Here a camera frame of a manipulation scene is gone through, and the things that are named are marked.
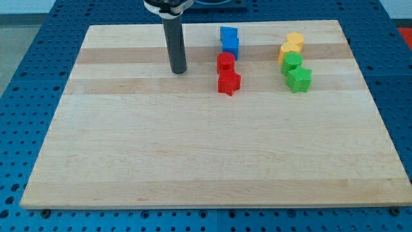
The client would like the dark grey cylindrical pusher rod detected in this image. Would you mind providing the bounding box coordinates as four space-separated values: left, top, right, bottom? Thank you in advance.
162 16 187 74

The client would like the red star block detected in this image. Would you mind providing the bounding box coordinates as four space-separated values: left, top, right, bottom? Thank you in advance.
218 70 241 96

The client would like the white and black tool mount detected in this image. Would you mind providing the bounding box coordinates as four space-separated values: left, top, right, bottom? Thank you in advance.
144 0 194 16

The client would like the green star block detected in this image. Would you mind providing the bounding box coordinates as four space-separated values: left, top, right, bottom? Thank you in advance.
286 66 312 93

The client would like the blue cube block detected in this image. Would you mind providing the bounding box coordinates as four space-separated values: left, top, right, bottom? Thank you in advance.
221 37 239 60

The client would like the yellow hexagon block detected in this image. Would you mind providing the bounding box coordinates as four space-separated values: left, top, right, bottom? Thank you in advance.
286 32 304 50

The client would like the light wooden board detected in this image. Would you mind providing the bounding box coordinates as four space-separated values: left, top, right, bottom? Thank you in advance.
21 20 411 209

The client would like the yellow heart block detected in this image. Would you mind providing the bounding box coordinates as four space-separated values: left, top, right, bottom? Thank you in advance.
278 41 301 64

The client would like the red object at right edge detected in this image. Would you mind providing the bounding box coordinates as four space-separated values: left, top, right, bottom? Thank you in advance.
398 27 412 50

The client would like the red cylinder block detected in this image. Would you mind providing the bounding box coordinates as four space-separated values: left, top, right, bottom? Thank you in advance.
216 52 236 74

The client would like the green cylinder block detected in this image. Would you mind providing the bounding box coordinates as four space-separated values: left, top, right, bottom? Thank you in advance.
281 52 303 76

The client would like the blue triangle block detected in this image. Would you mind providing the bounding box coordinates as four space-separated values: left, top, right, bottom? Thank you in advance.
220 26 238 42

